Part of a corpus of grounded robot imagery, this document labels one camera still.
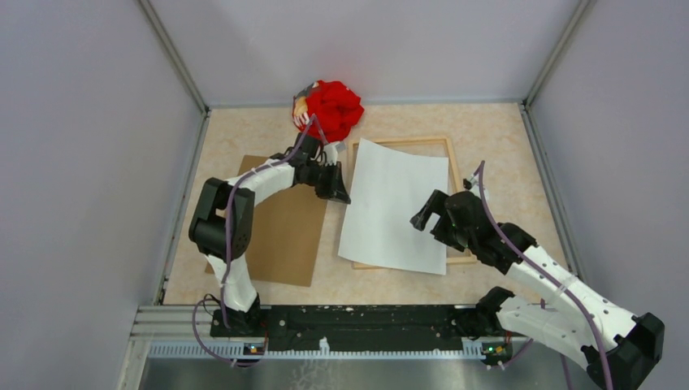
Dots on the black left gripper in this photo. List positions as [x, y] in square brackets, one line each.
[335, 188]

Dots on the printed colour photo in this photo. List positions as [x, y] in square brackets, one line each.
[395, 207]

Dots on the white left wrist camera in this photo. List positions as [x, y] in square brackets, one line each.
[332, 151]

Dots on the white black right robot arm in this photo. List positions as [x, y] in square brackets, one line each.
[617, 349]

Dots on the aluminium rail front edge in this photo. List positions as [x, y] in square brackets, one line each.
[402, 358]

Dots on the red crumpled cloth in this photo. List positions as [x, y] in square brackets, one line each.
[337, 108]

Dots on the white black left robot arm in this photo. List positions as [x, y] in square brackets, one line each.
[239, 298]

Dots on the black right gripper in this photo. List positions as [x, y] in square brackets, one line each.
[435, 204]

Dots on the brown cardboard backing board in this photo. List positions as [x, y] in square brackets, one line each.
[271, 239]

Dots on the light wooden picture frame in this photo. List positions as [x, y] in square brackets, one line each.
[403, 202]

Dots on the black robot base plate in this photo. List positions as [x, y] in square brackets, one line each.
[277, 320]

